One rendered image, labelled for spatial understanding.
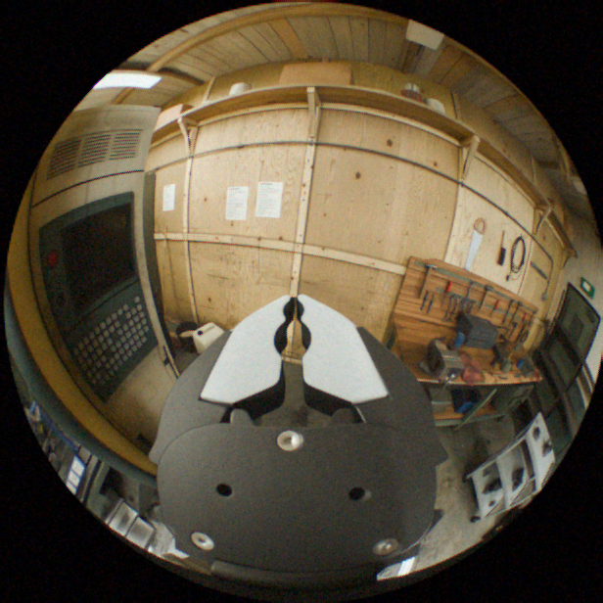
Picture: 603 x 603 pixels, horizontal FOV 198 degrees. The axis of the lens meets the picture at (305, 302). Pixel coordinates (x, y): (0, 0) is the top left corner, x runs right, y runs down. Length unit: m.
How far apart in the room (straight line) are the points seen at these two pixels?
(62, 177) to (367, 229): 1.78
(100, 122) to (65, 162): 0.17
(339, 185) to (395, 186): 0.43
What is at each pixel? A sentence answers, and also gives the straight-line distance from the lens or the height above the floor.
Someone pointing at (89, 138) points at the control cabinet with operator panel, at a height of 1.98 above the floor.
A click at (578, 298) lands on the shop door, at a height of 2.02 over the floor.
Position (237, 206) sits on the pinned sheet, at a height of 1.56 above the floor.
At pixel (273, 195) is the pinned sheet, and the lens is 1.64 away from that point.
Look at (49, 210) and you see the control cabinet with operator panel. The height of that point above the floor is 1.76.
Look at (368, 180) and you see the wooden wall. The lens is 1.55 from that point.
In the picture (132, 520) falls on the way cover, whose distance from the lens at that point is 1.22.
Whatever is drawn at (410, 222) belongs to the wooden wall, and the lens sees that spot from 1.60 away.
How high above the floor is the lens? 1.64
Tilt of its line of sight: 29 degrees down
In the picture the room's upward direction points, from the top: 8 degrees clockwise
